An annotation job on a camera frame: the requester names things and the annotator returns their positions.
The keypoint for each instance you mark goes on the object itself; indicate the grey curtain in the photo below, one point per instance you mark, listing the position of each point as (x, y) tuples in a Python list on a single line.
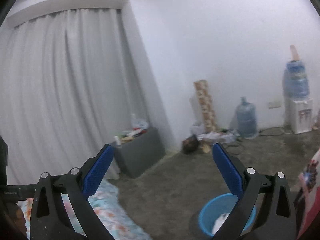
[(69, 85)]

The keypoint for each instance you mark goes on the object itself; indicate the blue jug on dispenser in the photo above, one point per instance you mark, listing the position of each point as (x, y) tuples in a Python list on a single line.
[(296, 84)]

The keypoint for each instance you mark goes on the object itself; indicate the floral blue tablecloth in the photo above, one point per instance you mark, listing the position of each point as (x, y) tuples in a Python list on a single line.
[(106, 206)]

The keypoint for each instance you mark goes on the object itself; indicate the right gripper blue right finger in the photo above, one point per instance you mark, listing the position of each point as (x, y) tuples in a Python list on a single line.
[(230, 168)]

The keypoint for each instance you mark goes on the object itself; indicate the grey storage box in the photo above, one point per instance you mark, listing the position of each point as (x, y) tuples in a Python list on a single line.
[(140, 154)]

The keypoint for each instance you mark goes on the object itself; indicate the white water dispenser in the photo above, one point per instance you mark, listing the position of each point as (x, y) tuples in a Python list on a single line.
[(300, 115)]

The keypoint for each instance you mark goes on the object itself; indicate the blue plastic trash basket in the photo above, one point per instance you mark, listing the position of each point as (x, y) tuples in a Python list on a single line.
[(213, 209)]

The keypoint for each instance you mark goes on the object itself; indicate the patterned wallpaper roll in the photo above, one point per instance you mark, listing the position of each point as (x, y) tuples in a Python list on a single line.
[(206, 105)]

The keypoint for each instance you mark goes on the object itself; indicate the empty blue water jug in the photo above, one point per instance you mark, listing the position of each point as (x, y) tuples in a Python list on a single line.
[(246, 119)]

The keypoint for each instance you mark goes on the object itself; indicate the white tissue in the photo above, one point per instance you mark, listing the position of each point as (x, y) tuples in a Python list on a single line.
[(219, 222)]

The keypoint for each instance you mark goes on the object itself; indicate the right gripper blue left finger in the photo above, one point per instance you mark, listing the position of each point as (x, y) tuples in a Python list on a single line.
[(94, 170)]

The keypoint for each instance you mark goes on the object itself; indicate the dark small box on floor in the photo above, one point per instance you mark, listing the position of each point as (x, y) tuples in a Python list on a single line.
[(190, 145)]

